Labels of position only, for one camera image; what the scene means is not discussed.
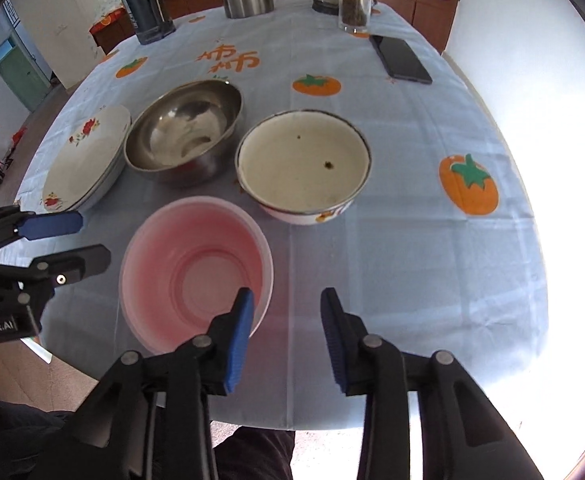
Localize pink plastic bowl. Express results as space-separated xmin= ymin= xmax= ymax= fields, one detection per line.
xmin=119 ymin=196 xmax=274 ymax=354

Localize white plate large red flowers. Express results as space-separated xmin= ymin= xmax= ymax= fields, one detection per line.
xmin=42 ymin=105 xmax=131 ymax=212

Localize stainless steel bowl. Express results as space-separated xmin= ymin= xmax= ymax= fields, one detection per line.
xmin=123 ymin=79 xmax=244 ymax=186

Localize white enamel bowl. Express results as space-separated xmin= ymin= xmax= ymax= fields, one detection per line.
xmin=235 ymin=110 xmax=373 ymax=226

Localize green door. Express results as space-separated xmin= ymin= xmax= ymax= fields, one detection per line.
xmin=0 ymin=37 xmax=52 ymax=112

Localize light blue persimmon tablecloth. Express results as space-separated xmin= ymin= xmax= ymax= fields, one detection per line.
xmin=2 ymin=0 xmax=547 ymax=429

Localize black smartphone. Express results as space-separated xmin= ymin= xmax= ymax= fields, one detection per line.
xmin=369 ymin=35 xmax=432 ymax=84

